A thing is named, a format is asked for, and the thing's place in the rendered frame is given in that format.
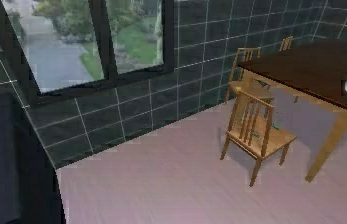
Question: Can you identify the dark top wooden table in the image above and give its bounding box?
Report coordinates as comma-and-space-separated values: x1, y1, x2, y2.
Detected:
236, 39, 347, 184

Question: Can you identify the light wooden slat chair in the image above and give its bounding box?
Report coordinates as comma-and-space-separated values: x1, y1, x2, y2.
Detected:
278, 35, 295, 52
224, 46, 276, 105
219, 88, 297, 188

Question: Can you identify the black framed window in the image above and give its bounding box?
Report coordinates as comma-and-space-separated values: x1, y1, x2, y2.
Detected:
0, 0, 176, 105

